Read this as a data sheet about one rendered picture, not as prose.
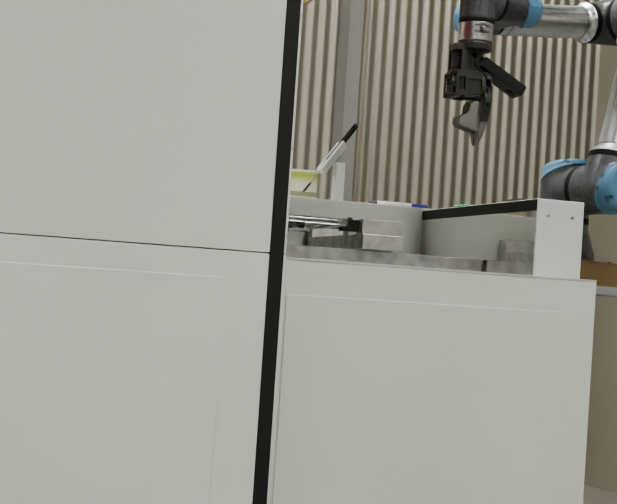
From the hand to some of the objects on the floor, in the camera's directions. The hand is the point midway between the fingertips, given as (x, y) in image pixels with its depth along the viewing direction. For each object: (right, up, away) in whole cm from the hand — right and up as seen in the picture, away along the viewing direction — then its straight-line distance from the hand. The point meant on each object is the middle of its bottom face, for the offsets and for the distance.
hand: (478, 140), depth 265 cm
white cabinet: (-33, -109, -9) cm, 114 cm away
